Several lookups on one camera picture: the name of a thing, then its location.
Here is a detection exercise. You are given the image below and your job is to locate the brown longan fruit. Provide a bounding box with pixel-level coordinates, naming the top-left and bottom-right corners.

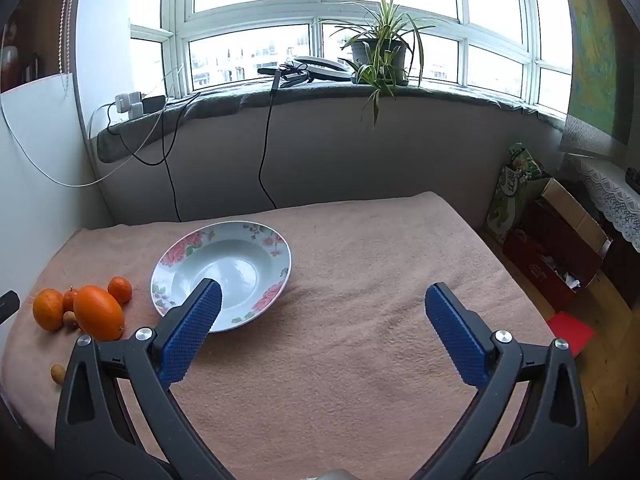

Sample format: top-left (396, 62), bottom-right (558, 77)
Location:
top-left (63, 311), bottom-right (78, 330)
top-left (50, 364), bottom-right (66, 386)

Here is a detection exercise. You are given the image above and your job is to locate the large orange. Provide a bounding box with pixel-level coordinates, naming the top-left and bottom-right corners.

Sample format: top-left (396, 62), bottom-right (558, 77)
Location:
top-left (74, 285), bottom-right (125, 341)

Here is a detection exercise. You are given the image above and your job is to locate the round orange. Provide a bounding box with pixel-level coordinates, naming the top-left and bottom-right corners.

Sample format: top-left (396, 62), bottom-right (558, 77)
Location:
top-left (32, 288), bottom-right (64, 333)

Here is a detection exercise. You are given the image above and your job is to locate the stemmed mandarin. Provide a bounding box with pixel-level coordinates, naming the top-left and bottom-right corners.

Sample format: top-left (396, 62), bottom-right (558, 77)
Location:
top-left (62, 287), bottom-right (77, 312)

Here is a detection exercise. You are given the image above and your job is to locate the small mandarin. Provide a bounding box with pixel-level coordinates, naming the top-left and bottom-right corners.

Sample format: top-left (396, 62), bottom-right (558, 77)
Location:
top-left (107, 276), bottom-right (132, 306)

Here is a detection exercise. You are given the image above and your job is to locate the red paper sheet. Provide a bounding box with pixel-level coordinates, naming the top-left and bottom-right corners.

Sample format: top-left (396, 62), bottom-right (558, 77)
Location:
top-left (547, 311), bottom-right (596, 358)

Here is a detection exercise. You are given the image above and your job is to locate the dark red cardboard box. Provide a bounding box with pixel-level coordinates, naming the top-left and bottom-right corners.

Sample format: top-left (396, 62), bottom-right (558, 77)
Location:
top-left (502, 178), bottom-right (611, 311)

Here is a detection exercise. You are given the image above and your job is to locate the pink towel table cover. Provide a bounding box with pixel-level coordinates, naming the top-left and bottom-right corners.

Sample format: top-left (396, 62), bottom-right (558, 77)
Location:
top-left (1, 192), bottom-right (555, 479)

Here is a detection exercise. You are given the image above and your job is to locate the floral white ceramic plate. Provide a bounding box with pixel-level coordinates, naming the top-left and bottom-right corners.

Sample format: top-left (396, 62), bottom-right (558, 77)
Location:
top-left (150, 220), bottom-right (293, 334)

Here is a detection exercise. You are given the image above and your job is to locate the white lace cloth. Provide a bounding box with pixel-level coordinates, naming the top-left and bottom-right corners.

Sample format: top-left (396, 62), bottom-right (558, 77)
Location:
top-left (567, 154), bottom-right (640, 252)

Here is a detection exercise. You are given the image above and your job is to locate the green printed bag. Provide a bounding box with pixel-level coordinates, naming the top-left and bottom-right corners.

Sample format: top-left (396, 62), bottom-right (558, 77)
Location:
top-left (485, 143), bottom-right (546, 245)

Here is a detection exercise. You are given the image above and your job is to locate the grey windowsill cover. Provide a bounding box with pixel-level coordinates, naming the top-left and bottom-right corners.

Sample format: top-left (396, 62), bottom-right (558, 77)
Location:
top-left (94, 82), bottom-right (565, 164)

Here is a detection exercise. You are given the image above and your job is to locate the white power adapter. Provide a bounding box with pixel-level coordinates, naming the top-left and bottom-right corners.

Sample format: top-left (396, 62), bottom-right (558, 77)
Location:
top-left (114, 91), bottom-right (144, 119)

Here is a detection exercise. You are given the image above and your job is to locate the black device on sill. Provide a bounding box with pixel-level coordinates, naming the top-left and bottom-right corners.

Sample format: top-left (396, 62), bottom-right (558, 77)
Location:
top-left (257, 56), bottom-right (352, 89)

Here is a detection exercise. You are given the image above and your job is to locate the potted spider plant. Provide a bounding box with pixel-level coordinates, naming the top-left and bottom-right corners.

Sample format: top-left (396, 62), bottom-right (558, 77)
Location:
top-left (326, 0), bottom-right (435, 124)

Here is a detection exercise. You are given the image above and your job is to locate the white cable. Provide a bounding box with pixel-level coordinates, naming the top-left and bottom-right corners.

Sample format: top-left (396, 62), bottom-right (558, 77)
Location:
top-left (0, 66), bottom-right (184, 189)

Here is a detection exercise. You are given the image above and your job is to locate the black cable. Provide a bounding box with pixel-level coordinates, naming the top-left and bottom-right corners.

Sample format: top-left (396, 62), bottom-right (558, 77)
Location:
top-left (257, 70), bottom-right (282, 210)
top-left (105, 90), bottom-right (202, 224)

